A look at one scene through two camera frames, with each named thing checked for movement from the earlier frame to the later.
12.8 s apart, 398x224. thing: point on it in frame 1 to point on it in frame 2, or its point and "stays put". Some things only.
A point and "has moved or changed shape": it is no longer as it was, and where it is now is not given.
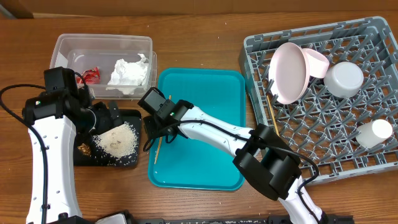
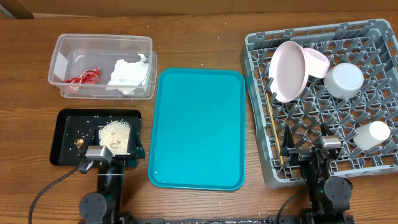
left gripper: (107, 122) to (139, 152)
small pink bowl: (318, 64) stays put
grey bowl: (344, 79) stays put
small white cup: (372, 134) stays put
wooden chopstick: (272, 116) stays put
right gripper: (152, 128) to (306, 155)
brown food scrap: (85, 149) has moved or changed shape
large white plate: (289, 70) stays put
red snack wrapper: (91, 76) stays put
